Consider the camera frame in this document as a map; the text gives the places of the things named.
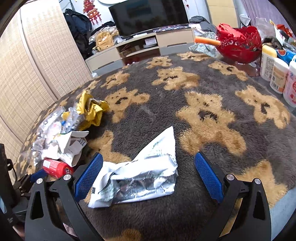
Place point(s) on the silver white foil bag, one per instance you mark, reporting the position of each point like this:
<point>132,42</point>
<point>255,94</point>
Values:
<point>151,174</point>

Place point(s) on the wooden TV cabinet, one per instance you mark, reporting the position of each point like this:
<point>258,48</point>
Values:
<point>141,48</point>

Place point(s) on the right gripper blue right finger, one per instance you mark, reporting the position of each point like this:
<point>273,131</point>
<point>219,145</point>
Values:
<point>211,177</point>

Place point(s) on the purple curtain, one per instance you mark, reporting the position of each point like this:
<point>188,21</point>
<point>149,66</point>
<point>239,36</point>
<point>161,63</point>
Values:
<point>263,9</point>

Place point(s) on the white bottle pink label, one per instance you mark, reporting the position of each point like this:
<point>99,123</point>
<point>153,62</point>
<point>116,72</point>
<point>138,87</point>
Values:
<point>289,93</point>

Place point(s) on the red openwork basket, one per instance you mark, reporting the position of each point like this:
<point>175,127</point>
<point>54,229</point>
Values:
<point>242,45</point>

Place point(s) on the yellow wrapper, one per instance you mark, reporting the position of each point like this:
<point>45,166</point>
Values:
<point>91,109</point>

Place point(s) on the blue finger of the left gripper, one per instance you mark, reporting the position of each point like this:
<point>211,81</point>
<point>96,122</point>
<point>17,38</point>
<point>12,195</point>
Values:
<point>39,174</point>

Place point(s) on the clear plastic bag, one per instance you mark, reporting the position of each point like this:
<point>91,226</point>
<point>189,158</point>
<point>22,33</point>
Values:
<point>60,121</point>

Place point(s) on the woven folding screen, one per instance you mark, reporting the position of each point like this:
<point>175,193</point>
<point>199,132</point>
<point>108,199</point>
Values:
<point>40,63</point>

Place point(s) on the white jar orange label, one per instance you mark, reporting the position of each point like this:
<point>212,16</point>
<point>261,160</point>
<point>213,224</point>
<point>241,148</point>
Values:
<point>279,75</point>

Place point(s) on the white bottle yellow cap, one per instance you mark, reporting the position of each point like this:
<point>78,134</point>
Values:
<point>268,56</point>

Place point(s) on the yellow backpack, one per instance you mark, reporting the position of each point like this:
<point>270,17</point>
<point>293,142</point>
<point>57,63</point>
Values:
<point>104,41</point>

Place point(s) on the bear pattern fuzzy blanket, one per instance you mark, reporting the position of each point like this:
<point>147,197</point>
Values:
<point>236,121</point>

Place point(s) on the red cylindrical can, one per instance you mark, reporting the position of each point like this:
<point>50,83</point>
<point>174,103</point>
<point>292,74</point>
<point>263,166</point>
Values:
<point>56,169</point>

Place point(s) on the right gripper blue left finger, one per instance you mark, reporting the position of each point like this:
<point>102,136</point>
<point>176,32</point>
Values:
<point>85,175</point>

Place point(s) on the black television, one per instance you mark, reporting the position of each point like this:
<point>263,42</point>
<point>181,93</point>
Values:
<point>131,17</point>

